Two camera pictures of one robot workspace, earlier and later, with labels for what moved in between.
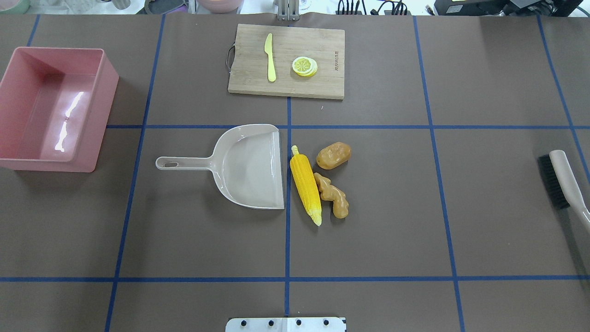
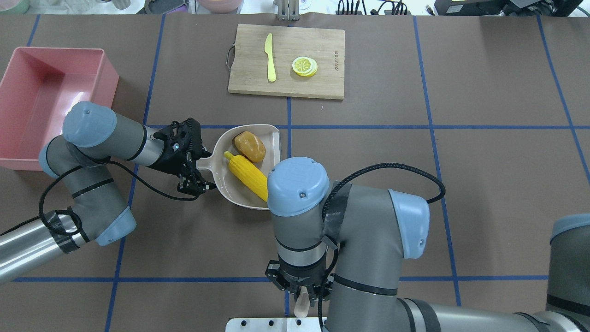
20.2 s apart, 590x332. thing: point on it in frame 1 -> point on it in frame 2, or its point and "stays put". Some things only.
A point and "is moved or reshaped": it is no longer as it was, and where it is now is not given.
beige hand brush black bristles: [564, 187] -> [302, 306]
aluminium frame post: [288, 10] stays put
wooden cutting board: [287, 62] stays put
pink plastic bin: [55, 103] stays put
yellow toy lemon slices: [304, 66] stays put
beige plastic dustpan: [245, 167] stays put
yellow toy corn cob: [306, 183] is moved or reshaped
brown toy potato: [333, 155] -> [249, 145]
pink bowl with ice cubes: [220, 6] stays put
